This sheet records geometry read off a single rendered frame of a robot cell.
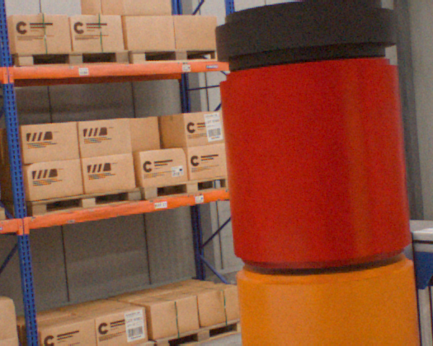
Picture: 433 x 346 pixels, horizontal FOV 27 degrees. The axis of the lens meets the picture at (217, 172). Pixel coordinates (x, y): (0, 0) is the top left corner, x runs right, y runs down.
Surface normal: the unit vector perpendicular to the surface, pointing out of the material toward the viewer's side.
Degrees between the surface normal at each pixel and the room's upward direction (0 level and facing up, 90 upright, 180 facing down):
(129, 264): 90
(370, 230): 90
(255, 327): 90
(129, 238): 90
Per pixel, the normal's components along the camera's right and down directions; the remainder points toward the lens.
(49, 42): 0.60, 0.02
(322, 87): 0.09, 0.04
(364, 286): 0.34, 0.02
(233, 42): -0.82, 0.10
